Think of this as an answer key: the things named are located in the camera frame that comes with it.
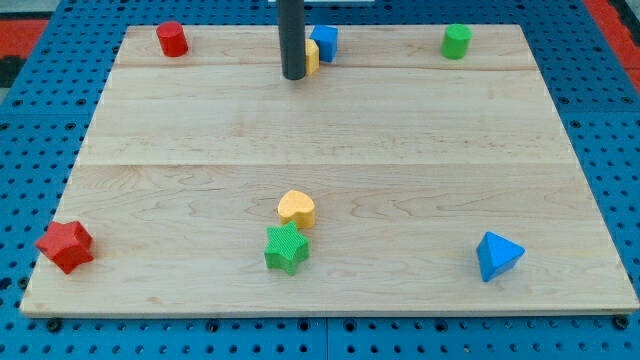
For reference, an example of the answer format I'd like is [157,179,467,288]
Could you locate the yellow hexagon block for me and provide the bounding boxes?
[305,39,320,76]

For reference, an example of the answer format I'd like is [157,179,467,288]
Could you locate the yellow heart block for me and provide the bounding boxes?
[277,190,316,229]

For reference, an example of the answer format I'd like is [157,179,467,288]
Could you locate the light wooden board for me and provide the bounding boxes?
[21,25,639,319]

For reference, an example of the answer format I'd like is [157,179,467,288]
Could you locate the green star block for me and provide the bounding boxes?
[263,221,310,276]

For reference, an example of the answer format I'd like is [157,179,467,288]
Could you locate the blue cube block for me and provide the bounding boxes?
[310,25,339,63]

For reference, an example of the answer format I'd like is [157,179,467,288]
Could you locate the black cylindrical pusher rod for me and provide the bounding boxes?
[276,0,306,80]

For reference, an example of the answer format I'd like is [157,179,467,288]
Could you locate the blue triangle block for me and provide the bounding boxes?
[476,232,526,282]

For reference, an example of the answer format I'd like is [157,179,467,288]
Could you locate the green cylinder block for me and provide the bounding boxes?
[440,24,473,60]

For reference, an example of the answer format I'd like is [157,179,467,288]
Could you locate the red cylinder block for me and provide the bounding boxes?
[156,21,189,57]

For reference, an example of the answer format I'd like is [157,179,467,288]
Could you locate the red star block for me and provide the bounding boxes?
[35,221,94,274]

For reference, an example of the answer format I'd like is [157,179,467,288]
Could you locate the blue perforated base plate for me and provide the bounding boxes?
[1,0,639,359]

